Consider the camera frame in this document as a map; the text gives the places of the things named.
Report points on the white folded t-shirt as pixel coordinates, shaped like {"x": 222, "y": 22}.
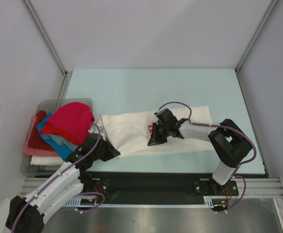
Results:
{"x": 46, "y": 161}

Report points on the white slotted cable duct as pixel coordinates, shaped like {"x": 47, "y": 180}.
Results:
{"x": 87, "y": 203}

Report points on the right aluminium frame post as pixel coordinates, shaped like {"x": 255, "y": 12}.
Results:
{"x": 257, "y": 33}

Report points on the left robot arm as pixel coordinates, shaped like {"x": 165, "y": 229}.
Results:
{"x": 30, "y": 213}

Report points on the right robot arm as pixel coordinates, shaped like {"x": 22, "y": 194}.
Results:
{"x": 229, "y": 142}

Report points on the dark red folded t-shirt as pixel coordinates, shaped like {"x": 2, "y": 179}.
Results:
{"x": 35, "y": 141}

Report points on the clear plastic bin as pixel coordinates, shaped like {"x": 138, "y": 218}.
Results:
{"x": 50, "y": 106}

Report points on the pink folded t-shirt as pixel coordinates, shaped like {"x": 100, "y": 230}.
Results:
{"x": 36, "y": 152}

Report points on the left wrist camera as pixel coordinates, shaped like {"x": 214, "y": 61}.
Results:
{"x": 98, "y": 129}

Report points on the white t-shirt with red print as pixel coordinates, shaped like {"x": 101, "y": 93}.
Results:
{"x": 129, "y": 134}

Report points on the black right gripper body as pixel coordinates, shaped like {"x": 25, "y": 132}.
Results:
{"x": 159, "y": 129}

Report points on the left aluminium frame post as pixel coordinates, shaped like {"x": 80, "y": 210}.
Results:
{"x": 66, "y": 74}

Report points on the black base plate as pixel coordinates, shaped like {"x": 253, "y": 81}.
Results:
{"x": 166, "y": 188}

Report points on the magenta t-shirt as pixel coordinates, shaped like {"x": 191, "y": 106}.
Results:
{"x": 74, "y": 119}

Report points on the aluminium frame post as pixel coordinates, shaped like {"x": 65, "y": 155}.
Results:
{"x": 66, "y": 74}
{"x": 257, "y": 33}

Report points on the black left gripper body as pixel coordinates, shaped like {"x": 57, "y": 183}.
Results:
{"x": 97, "y": 154}

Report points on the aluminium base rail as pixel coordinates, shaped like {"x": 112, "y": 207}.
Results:
{"x": 257, "y": 209}

